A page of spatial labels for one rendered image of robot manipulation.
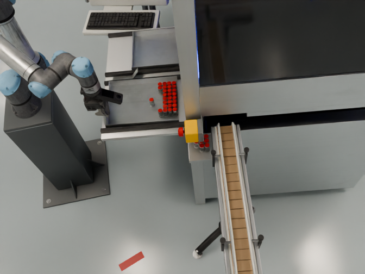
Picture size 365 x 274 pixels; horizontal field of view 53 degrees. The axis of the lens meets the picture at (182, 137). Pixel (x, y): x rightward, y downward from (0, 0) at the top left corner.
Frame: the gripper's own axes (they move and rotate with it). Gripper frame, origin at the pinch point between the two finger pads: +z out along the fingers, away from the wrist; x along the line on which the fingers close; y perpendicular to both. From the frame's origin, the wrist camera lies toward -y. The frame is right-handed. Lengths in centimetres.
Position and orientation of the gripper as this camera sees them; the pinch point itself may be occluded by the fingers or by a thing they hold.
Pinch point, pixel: (108, 114)
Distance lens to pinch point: 175.2
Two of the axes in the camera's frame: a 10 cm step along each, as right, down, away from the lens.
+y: -10.0, 0.8, 0.4
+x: 0.5, 8.5, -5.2
